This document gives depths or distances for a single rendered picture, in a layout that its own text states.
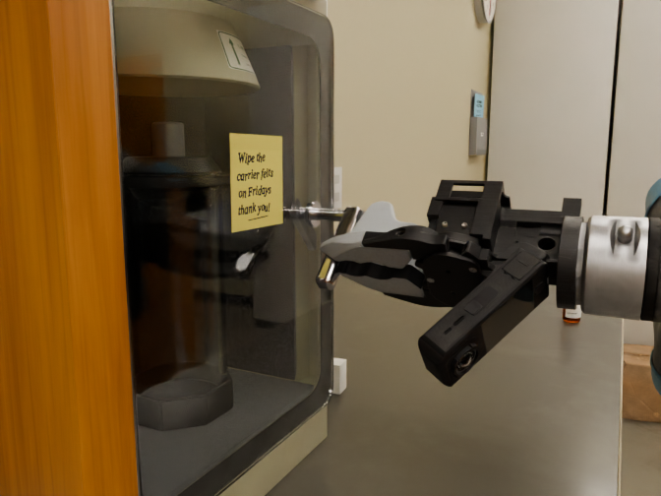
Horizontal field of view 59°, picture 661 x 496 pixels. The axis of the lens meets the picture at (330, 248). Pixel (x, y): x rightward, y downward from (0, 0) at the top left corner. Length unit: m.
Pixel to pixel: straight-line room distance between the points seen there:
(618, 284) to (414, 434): 0.34
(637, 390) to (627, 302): 2.71
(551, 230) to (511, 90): 2.94
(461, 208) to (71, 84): 0.33
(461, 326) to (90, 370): 0.26
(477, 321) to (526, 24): 3.07
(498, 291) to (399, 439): 0.30
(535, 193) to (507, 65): 0.71
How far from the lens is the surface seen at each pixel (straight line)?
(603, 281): 0.45
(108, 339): 0.27
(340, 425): 0.72
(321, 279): 0.50
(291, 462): 0.63
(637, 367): 3.13
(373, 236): 0.48
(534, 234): 0.49
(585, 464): 0.70
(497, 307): 0.43
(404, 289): 0.51
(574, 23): 3.42
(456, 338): 0.42
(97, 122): 0.26
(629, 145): 3.34
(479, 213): 0.48
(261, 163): 0.49
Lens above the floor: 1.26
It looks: 9 degrees down
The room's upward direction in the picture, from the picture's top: straight up
